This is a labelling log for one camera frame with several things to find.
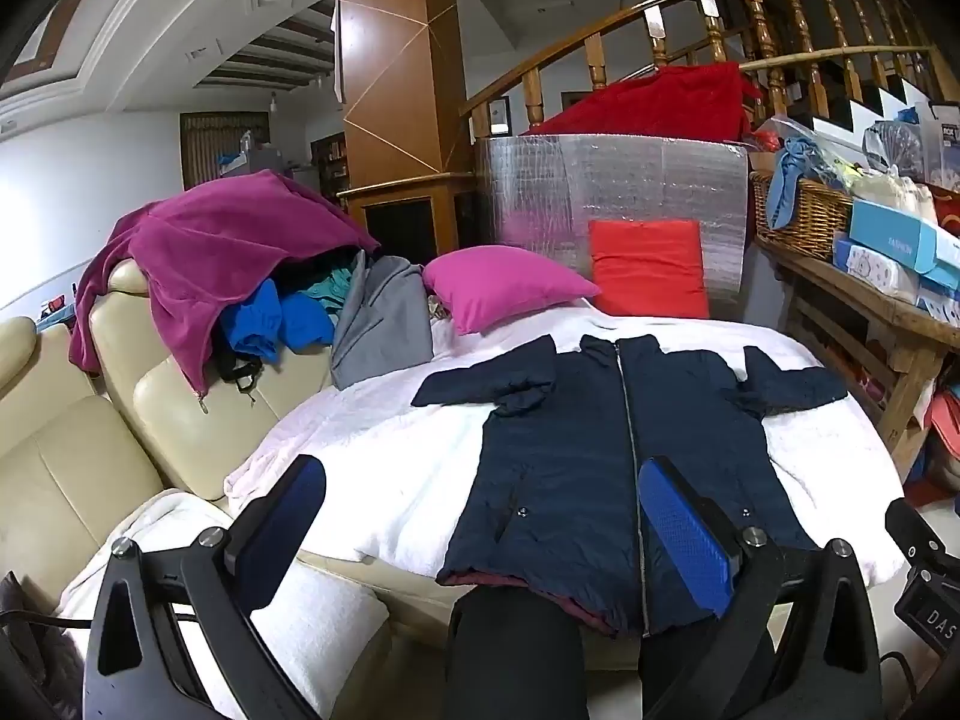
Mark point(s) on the grey garment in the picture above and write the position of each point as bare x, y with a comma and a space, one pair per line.
382, 322

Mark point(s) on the red-orange pillow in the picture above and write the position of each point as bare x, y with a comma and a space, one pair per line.
645, 270

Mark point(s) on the wicker basket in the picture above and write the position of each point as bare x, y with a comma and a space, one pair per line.
814, 217

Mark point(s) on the magenta pillow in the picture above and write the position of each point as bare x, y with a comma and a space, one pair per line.
502, 285

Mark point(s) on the white tissue pack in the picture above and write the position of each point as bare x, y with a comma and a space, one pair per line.
862, 270

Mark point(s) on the silver patterned bag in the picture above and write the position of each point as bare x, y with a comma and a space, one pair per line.
892, 146

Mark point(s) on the wooden pillar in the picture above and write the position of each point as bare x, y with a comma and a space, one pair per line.
397, 52

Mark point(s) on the white towel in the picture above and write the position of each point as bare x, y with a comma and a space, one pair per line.
330, 615

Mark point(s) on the person's leg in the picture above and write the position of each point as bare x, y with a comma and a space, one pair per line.
682, 675
510, 652

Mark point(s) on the red cloth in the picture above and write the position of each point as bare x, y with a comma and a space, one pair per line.
660, 105

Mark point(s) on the cream leather sofa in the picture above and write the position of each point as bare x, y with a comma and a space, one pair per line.
67, 450

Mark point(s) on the cream fluffy cloth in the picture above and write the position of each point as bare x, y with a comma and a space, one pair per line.
892, 191

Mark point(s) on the red gift bag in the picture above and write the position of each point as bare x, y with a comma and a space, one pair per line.
949, 214

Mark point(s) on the bright blue garment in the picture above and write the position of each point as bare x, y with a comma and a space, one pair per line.
255, 322

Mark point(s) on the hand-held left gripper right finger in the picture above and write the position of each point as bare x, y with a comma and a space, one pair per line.
686, 547

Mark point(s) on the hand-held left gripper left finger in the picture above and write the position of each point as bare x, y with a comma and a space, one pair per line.
289, 517

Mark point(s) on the wooden table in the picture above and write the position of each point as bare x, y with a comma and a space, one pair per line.
862, 292

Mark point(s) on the light blue cloth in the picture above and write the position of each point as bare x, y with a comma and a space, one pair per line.
784, 180

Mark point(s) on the stack of coral cloths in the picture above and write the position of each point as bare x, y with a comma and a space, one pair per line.
941, 420

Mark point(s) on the white fluffy blanket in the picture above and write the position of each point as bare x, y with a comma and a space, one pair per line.
375, 450

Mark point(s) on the navy blue jacket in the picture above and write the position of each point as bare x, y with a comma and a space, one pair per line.
562, 465

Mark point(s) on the silver foil insulation panel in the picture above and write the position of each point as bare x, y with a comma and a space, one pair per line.
615, 180

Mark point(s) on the clear plastic storage box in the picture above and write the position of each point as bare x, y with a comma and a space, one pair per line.
941, 142

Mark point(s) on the person's left leg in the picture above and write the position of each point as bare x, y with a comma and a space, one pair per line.
510, 652

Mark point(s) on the maroon blanket clothes pile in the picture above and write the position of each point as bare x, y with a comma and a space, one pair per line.
210, 240

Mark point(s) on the teal garment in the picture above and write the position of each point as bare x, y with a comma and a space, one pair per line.
330, 286

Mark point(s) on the light blue cardboard box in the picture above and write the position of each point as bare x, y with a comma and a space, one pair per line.
892, 229

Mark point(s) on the wooden bookshelf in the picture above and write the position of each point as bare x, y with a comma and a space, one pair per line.
330, 165

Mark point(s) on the dark brown cloth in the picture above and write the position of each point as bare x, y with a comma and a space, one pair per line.
30, 660

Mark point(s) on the person's right leg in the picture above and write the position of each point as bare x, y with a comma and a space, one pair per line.
682, 675

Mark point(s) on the wooden stair railing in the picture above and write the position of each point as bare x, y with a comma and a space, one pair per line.
598, 60

